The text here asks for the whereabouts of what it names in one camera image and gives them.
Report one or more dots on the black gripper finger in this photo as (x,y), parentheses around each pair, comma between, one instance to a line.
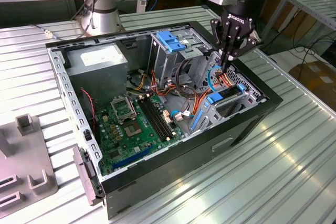
(249,44)
(216,32)

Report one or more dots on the hard disk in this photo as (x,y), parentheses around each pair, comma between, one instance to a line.
(214,98)

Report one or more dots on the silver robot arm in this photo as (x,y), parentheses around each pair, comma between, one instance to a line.
(102,22)

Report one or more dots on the metal disk bay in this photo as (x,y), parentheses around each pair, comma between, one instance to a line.
(252,87)

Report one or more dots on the blue drive cage latch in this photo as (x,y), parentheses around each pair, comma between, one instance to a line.
(168,41)

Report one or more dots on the metal optical drive cage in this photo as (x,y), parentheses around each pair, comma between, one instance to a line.
(162,66)

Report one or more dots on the brown cardboard box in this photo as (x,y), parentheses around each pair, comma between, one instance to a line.
(315,77)

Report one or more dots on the metal slatted side table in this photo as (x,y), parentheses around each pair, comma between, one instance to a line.
(315,3)

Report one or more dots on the blue plastic bay strip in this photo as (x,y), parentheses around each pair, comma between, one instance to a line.
(197,120)

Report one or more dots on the white board power socket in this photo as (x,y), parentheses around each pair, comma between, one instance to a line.
(167,117)

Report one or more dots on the black RAM slot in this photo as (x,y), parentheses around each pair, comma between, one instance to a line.
(158,119)
(155,119)
(162,119)
(151,119)

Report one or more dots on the grey power supply unit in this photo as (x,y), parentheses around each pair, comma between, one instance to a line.
(97,77)

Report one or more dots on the CPU socket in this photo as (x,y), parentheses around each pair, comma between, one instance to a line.
(132,129)

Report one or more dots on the black open PC case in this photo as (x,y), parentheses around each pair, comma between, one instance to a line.
(183,169)

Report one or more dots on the blue expansion slot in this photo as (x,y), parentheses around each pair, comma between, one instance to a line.
(134,156)

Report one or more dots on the green motherboard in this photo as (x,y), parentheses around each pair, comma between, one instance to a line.
(123,150)

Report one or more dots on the black case fan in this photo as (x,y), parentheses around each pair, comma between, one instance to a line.
(88,119)

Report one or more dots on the plastic case bezel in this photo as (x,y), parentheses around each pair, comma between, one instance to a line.
(84,174)

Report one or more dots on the grey parts rack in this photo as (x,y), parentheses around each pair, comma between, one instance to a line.
(26,155)

